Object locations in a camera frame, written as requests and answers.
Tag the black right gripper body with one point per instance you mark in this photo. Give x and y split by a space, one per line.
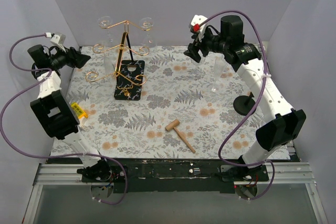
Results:
199 48

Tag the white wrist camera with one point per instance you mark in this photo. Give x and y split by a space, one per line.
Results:
197 26
58 41

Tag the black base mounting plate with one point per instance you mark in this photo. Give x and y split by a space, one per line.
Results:
169 175

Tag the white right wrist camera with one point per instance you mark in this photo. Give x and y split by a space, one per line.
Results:
197 26

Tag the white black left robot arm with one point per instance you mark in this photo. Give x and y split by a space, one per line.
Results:
54 112

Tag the floral patterned table mat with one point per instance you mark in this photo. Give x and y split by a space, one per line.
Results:
175 89

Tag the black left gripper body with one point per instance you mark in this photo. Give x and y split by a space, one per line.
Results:
70 56

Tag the wooden toy mallet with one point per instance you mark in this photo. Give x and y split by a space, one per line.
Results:
173 126

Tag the gold wire wine glass rack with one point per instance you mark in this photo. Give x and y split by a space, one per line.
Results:
125 52

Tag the aluminium frame rail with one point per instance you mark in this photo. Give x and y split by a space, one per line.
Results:
293 173

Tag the black marbled rack base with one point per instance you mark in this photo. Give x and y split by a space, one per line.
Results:
130 80

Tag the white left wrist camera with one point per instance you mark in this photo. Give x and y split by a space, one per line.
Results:
58 41

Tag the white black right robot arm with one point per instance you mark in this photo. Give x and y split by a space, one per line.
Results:
283 122

